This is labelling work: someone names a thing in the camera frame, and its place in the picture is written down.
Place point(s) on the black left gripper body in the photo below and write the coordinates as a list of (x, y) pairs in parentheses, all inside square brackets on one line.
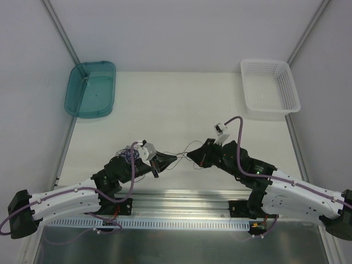
[(155, 165)]

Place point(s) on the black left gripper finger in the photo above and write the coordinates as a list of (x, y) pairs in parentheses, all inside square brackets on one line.
[(165, 159), (157, 168)]

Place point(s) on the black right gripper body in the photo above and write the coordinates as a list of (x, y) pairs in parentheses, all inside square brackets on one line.
[(208, 154)]

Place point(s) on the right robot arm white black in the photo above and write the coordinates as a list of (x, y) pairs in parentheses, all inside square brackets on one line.
[(275, 193)]

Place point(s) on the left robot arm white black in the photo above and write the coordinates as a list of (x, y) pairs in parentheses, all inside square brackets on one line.
[(27, 212)]

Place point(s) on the white perforated plastic basket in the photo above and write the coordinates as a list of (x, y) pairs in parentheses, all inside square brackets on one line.
[(269, 89)]

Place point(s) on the teal plastic bin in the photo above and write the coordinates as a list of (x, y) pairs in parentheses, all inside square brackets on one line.
[(91, 90)]

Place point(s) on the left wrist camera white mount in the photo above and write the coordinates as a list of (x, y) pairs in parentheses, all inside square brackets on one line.
[(146, 151)]

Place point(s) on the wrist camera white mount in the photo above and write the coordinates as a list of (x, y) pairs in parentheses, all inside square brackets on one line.
[(146, 151), (222, 133)]

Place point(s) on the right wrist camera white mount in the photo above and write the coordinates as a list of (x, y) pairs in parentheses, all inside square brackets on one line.
[(222, 133)]

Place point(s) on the aluminium mounting rail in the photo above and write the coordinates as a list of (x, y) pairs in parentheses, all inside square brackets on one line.
[(184, 204)]

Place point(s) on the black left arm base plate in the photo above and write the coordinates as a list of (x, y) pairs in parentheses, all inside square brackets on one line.
[(123, 209)]

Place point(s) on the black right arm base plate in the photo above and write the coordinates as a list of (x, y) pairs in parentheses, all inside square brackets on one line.
[(238, 209)]

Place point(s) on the white slotted cable duct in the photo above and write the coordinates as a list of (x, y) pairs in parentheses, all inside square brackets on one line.
[(150, 223)]

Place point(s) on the left aluminium frame post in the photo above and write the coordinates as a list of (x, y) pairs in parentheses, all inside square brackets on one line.
[(60, 30)]

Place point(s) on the aluminium frame post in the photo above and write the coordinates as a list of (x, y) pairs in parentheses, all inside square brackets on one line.
[(60, 30), (313, 22)]

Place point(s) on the right aluminium frame post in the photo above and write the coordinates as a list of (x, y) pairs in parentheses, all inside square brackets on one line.
[(313, 22)]

